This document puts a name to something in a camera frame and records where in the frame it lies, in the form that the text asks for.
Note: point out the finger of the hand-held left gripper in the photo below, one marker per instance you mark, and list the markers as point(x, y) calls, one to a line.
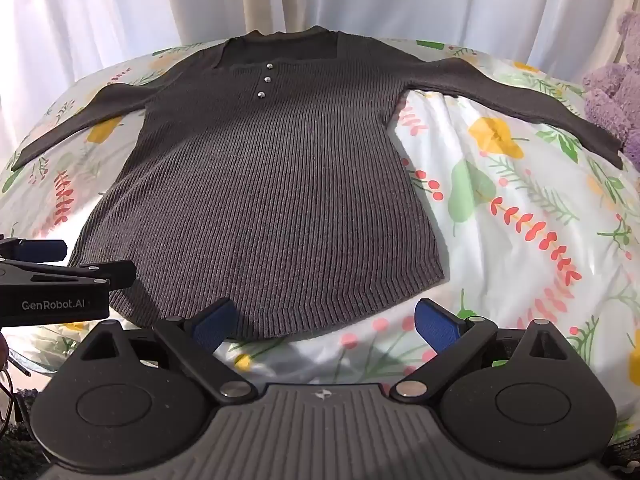
point(42, 250)
point(116, 272)

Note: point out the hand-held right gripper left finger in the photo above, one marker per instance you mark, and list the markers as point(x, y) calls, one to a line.
point(212, 325)

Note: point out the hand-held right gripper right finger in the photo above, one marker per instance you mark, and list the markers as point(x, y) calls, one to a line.
point(437, 327)

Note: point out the dark grey ribbed sweater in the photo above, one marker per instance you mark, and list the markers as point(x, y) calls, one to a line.
point(280, 185)

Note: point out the white floral bed sheet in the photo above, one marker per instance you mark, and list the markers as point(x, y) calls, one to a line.
point(525, 220)

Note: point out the white curtain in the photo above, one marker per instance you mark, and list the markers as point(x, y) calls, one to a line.
point(150, 5)

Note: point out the purple plush toy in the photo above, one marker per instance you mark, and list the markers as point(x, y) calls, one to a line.
point(620, 90)

